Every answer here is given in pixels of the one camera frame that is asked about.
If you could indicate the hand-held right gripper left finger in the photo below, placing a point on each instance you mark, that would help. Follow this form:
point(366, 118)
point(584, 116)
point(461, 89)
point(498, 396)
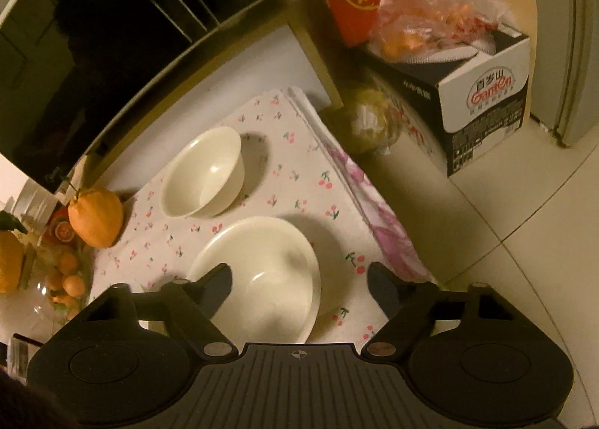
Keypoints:
point(220, 286)

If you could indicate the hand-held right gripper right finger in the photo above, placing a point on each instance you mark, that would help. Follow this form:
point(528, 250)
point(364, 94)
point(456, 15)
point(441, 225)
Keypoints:
point(386, 284)

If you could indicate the large cream bowl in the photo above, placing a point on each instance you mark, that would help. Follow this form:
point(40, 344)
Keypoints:
point(271, 260)

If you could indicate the pink floral cloth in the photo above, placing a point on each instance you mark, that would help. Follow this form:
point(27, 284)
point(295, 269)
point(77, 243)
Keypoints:
point(365, 195)

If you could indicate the small cream bowl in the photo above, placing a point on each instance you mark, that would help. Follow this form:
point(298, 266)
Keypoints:
point(201, 176)

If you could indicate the cherry print tablecloth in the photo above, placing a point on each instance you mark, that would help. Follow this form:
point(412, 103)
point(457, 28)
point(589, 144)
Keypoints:
point(309, 195)

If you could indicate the orange without leaves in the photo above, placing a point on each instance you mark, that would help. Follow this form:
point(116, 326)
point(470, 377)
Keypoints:
point(96, 218)

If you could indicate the glass jar of kumquats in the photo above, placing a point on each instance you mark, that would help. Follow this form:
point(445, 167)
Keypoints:
point(65, 284)

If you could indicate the pale green bagged vegetable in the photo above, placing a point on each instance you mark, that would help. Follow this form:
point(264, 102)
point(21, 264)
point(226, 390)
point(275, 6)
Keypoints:
point(369, 120)

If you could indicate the red label jar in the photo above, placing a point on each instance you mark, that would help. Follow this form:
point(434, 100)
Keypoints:
point(63, 232)

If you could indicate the orange with leaves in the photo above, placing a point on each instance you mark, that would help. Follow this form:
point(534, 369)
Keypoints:
point(9, 265)

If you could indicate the black and white cardboard box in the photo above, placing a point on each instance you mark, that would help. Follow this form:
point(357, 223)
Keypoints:
point(486, 96)

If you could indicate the black microwave oven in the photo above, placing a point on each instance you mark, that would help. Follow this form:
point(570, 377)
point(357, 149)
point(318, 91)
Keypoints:
point(117, 59)

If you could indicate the plastic bag of oranges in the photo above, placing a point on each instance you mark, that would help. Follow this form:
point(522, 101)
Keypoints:
point(421, 12)

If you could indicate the grey refrigerator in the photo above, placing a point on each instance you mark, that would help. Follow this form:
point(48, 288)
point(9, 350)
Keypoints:
point(580, 59)

